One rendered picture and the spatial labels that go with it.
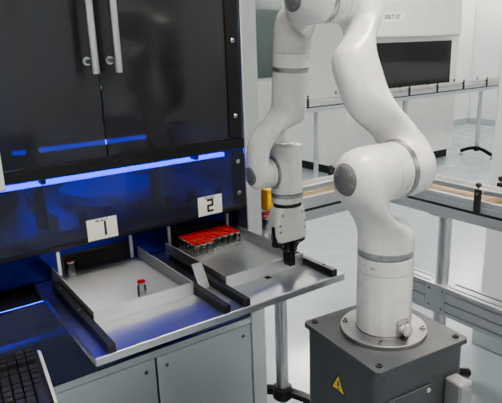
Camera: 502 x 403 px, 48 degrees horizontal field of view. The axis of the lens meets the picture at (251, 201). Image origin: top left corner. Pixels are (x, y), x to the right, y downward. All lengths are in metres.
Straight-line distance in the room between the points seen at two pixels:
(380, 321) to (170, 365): 0.80
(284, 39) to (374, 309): 0.65
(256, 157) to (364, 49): 0.38
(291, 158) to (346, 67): 0.34
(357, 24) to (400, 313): 0.62
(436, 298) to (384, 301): 1.15
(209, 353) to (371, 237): 0.88
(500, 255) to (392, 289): 1.69
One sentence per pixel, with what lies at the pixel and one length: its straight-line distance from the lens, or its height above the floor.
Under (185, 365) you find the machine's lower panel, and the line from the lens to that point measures 1.86.
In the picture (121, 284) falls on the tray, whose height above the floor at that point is 0.88.
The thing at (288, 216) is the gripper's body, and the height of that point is 1.05.
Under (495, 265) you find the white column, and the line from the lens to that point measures 2.90.
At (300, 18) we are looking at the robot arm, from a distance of 1.22.
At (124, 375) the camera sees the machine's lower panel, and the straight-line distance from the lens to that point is 1.77.
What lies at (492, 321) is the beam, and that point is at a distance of 2.26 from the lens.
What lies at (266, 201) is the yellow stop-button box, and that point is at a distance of 1.83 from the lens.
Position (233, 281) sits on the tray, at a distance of 1.47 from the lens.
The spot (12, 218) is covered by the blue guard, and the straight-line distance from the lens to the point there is 1.50.
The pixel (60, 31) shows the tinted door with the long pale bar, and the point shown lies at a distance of 1.50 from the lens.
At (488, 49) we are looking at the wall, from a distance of 10.55.
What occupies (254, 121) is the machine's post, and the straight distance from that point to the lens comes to 1.75.
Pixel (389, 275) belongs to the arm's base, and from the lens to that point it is 1.20.
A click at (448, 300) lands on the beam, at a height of 0.51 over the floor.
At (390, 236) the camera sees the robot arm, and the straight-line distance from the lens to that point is 1.17.
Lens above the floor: 1.49
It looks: 16 degrees down
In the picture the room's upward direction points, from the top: 2 degrees counter-clockwise
